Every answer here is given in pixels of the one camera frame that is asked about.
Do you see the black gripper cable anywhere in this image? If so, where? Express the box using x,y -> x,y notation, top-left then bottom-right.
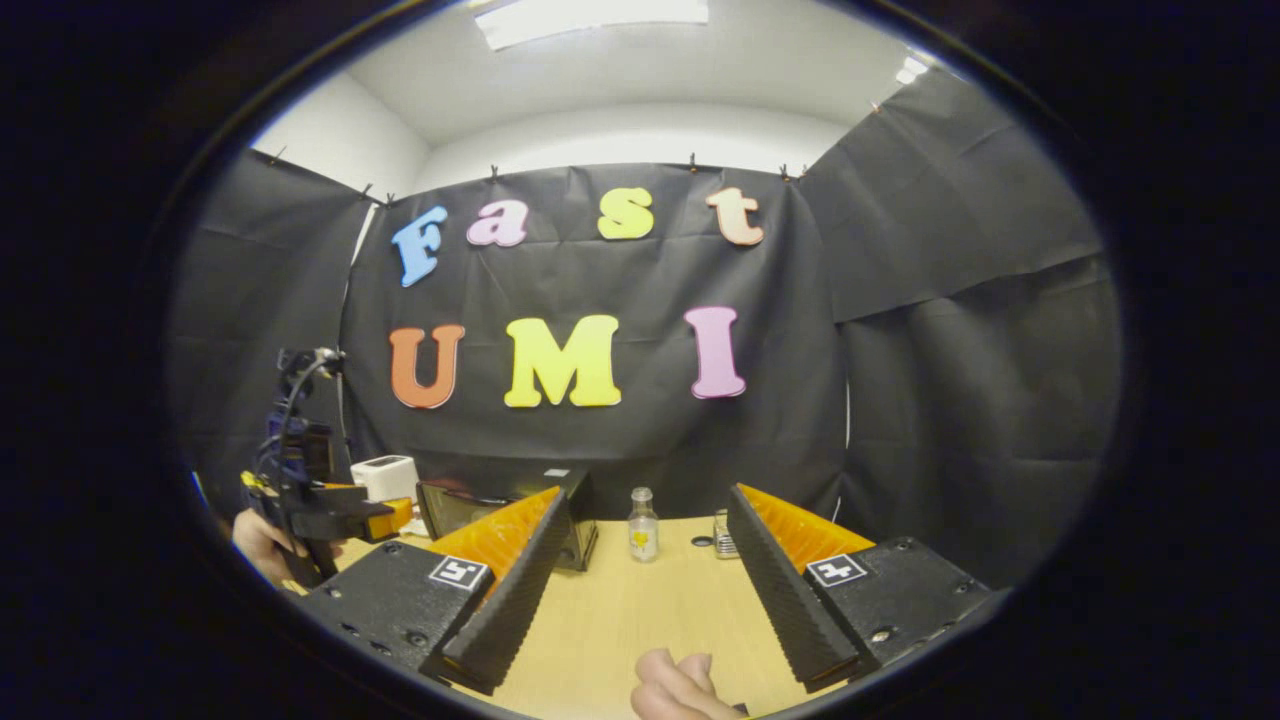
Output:
262,348 -> 346,481

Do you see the white toaster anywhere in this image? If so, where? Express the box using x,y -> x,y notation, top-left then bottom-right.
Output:
350,455 -> 421,504

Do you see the clear bottle with yellow label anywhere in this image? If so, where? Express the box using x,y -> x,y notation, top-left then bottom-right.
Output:
628,487 -> 660,563

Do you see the long ceiling light panel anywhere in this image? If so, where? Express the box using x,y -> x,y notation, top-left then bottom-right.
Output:
475,0 -> 711,51

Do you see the black electric oven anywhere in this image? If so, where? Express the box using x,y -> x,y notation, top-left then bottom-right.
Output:
415,466 -> 599,573

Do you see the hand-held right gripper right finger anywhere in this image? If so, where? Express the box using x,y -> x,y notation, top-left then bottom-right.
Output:
727,483 -> 991,693

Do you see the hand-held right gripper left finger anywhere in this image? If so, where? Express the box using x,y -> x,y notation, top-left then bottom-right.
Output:
298,487 -> 571,696

